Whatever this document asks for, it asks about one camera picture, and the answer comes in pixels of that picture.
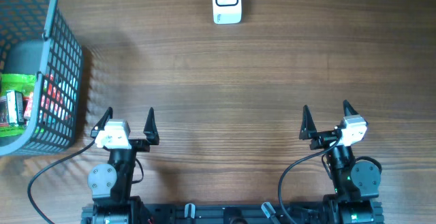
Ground left black camera cable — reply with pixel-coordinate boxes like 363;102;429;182
27;138;97;224

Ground teal tissue pack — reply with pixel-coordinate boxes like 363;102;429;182
42;76;77;121

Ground right black camera cable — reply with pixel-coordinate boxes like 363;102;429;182
277;128;343;224

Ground grey plastic mesh basket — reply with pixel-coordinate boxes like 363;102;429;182
1;0;84;156

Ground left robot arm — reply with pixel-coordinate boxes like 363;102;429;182
81;108;159;223

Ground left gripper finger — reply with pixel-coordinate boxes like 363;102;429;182
143;107;159;145
90;107;113;138

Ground white barcode scanner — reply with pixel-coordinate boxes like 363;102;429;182
212;0;242;25

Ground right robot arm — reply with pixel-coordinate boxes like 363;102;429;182
293;100;384;223

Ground orange tissue pack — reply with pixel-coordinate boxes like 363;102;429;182
41;74;71;121

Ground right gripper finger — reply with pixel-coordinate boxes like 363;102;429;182
299;105;317;140
343;99;358;116

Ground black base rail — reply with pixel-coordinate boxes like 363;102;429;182
80;202;385;224

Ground red snack bar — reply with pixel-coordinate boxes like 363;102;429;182
23;92;33;120

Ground green snack bag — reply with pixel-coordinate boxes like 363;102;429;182
1;74;36;138

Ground black camera cable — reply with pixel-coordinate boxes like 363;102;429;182
277;128;343;224
27;138;97;224

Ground green white small box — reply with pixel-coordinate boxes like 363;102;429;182
6;90;25;126

